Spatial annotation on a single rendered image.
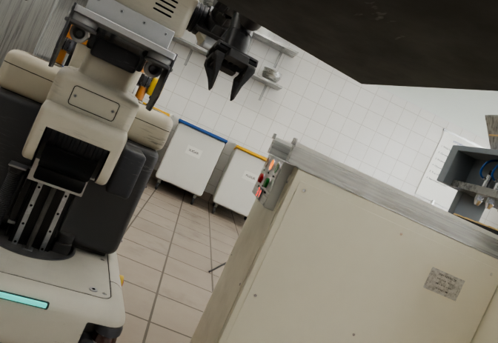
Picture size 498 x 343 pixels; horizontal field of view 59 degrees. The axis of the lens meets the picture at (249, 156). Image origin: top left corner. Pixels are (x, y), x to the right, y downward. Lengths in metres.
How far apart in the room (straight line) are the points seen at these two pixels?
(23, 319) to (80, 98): 0.58
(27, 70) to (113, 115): 0.36
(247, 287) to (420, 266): 0.49
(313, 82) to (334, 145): 0.80
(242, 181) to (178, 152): 0.72
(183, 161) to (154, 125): 3.07
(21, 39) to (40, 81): 3.18
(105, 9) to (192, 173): 3.49
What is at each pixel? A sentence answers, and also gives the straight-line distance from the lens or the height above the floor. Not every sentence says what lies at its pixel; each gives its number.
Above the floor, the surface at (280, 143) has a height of 0.89.
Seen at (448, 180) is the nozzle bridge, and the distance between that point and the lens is 1.92.
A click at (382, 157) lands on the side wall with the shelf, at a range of 5.65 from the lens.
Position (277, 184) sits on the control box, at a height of 0.77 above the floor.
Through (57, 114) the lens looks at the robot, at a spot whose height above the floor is 0.71.
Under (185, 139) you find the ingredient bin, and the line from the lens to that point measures 4.55.
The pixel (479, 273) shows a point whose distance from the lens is 1.47.
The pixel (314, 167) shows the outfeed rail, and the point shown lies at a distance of 1.20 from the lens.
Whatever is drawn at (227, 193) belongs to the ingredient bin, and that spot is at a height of 0.27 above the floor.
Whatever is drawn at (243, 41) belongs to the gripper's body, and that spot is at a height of 1.04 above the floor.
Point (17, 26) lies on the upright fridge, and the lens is 4.69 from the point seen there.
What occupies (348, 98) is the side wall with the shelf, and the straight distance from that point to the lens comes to 5.49.
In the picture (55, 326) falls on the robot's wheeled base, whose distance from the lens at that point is 1.33.
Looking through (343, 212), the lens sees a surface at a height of 0.78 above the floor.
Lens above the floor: 0.85
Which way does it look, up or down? 2 degrees down
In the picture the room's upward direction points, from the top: 25 degrees clockwise
